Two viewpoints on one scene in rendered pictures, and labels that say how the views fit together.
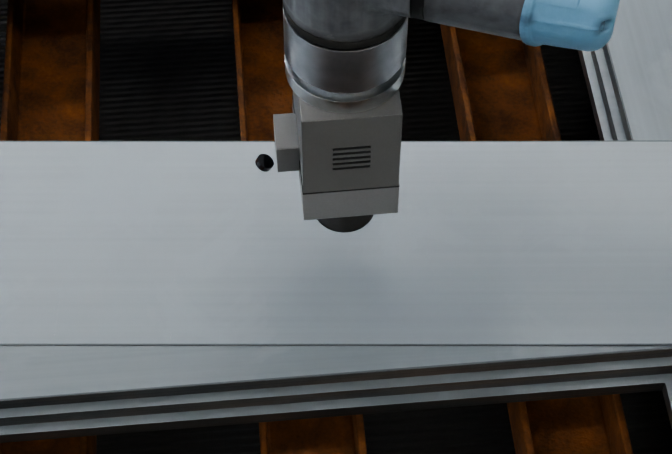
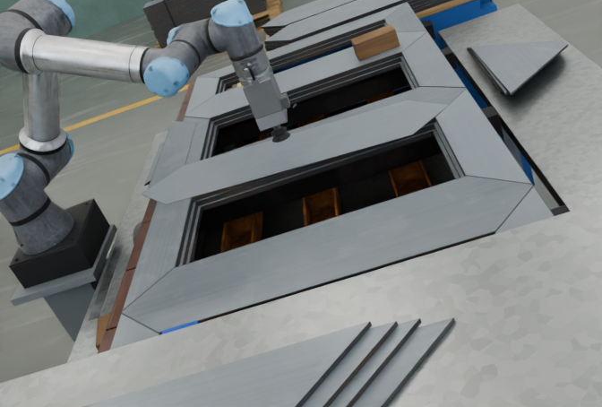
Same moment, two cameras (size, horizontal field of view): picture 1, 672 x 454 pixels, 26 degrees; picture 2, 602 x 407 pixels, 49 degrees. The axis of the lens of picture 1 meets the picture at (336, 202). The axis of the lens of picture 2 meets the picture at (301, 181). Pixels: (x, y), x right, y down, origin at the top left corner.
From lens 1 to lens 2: 198 cm
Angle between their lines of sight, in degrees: 98
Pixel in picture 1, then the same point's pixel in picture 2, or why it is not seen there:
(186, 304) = (333, 126)
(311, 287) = (297, 140)
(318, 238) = (295, 149)
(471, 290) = (252, 152)
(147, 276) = (346, 127)
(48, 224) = (379, 126)
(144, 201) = (349, 140)
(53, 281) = (374, 118)
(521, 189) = (230, 177)
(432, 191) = (258, 168)
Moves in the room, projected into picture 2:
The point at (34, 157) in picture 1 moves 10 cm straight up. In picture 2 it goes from (389, 137) to (375, 95)
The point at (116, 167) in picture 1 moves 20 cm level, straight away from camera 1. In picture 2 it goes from (360, 143) to (387, 184)
